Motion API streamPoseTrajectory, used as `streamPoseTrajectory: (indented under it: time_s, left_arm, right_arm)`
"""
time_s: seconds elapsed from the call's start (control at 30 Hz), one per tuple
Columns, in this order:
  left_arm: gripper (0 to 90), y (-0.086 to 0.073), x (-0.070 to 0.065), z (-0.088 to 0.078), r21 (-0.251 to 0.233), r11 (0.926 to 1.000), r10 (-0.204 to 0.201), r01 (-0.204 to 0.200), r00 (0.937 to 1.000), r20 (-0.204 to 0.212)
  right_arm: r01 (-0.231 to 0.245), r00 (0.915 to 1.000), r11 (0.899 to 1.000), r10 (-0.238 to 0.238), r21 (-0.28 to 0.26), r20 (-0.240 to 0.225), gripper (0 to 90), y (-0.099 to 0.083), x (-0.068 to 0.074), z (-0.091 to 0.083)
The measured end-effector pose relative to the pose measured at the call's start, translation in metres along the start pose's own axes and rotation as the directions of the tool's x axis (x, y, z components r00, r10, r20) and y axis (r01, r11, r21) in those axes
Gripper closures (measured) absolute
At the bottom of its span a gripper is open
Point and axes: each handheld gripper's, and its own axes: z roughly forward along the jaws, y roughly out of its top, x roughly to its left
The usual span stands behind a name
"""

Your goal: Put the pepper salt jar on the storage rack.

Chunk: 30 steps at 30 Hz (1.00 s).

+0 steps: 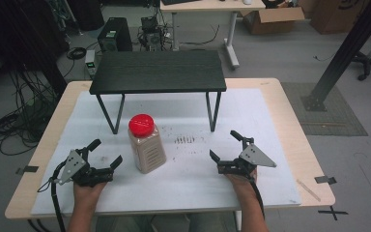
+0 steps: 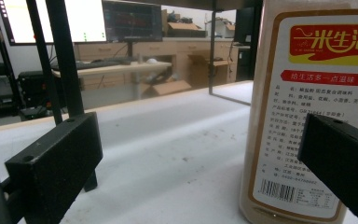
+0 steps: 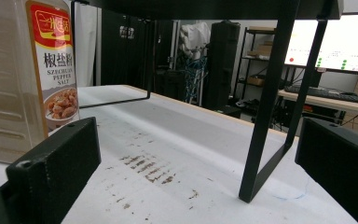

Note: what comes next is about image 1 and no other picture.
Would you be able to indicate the white computer mouse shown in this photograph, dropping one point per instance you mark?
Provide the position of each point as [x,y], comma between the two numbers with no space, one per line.
[247,1]

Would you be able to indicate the black computer tower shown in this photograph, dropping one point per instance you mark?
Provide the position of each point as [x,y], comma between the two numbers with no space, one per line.
[116,34]

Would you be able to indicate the open-frame computer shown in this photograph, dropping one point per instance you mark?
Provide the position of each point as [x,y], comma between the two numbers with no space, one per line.
[151,35]

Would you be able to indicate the black metal beam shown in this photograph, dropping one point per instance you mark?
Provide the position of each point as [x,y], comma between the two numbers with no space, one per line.
[344,54]

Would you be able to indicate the black keyboard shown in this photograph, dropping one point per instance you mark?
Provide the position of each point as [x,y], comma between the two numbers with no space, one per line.
[177,1]

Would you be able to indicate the large closed cardboard box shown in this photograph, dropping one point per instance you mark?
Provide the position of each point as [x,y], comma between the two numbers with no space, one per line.
[335,16]

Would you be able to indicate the black shelf riser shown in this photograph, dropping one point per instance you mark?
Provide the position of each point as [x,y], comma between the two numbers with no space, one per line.
[157,71]

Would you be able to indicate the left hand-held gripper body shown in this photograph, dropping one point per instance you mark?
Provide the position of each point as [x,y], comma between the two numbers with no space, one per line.
[77,167]

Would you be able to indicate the grey floor mat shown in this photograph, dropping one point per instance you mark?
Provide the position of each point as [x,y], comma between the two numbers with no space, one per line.
[335,124]

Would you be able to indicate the black tape piece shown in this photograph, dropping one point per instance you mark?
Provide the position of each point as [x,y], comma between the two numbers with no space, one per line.
[325,179]
[28,169]

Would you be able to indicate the person's right hand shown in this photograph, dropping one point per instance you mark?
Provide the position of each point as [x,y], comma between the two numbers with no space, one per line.
[243,183]

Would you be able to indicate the white table leg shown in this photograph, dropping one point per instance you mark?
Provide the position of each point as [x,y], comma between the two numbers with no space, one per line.
[238,222]

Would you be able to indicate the black office chair base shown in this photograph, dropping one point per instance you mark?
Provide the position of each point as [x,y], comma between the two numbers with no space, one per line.
[367,63]

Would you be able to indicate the open cardboard box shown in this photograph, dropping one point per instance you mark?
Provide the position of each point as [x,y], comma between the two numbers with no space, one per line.
[270,21]

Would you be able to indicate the grey power supply unit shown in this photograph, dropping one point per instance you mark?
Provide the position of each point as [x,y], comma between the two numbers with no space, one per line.
[91,61]

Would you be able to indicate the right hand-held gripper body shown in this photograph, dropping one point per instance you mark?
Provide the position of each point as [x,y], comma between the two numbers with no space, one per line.
[252,158]

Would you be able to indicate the black tape cross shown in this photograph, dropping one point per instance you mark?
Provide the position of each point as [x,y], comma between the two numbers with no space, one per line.
[333,212]

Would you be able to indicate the dark curtain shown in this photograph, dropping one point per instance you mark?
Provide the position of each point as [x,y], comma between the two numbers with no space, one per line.
[19,32]

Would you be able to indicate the light wooden table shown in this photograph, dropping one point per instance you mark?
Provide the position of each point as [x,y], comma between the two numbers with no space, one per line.
[302,145]

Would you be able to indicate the person's left hand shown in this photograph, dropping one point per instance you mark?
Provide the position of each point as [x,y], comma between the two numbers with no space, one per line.
[87,193]

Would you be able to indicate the white table mat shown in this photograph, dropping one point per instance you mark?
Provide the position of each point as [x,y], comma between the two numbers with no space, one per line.
[190,193]

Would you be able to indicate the clear jar with red lid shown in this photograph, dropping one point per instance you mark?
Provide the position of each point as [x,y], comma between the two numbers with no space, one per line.
[146,150]

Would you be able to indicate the white-legged desk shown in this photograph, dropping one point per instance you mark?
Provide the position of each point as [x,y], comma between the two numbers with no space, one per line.
[212,5]

